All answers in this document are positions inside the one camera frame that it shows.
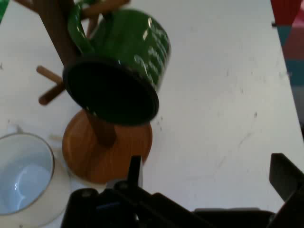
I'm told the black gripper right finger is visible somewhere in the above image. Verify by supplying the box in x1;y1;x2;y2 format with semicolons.
267;153;304;228

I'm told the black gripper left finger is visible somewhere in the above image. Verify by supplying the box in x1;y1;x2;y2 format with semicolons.
61;155;198;228

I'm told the green enamel mug white lettering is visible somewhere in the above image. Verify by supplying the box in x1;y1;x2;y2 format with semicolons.
62;0;172;126

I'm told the wooden mug tree stand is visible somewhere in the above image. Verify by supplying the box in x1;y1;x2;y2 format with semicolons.
14;0;153;185

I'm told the red giant building block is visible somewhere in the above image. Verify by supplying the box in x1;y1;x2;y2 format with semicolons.
270;0;304;26

